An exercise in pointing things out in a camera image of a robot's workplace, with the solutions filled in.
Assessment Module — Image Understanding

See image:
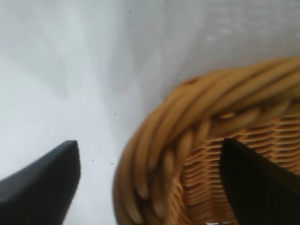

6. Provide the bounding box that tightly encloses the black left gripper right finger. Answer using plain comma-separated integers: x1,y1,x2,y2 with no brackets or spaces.
220,138,300,225

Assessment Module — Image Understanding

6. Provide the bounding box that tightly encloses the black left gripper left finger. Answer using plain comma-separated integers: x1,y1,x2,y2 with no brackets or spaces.
0,140,82,225

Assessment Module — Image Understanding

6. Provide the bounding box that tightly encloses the tan woven wicker basket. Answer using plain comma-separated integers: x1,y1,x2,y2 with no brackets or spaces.
112,55,300,225

